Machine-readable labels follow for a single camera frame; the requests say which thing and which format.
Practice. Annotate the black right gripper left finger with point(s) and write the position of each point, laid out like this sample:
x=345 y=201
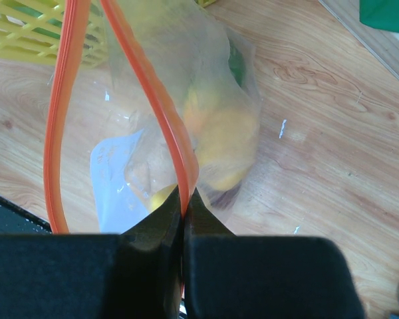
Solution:
x=137 y=274

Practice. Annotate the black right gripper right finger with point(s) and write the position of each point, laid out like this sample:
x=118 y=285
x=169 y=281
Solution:
x=234 y=276

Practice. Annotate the dark red apple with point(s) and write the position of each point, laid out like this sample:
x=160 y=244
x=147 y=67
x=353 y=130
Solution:
x=223 y=199

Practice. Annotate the yellow apple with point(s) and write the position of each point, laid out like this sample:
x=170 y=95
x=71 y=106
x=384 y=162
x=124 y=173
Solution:
x=160 y=197

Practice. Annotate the yellow lemon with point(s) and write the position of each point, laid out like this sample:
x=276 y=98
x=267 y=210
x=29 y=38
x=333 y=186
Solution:
x=226 y=147

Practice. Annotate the orange green mango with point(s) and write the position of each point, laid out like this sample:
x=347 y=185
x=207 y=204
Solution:
x=200 y=104

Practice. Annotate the clear zip top bag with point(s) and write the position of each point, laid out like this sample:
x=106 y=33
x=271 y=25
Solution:
x=115 y=137

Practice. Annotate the green cabbage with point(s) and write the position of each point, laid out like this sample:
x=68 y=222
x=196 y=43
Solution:
x=236 y=64

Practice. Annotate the yellow plastic basket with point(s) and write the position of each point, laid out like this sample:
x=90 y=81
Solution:
x=175 y=35

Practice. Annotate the green shirt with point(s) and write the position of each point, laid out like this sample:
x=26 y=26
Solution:
x=380 y=14

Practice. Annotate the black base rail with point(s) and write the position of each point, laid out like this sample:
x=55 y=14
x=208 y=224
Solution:
x=16 y=220

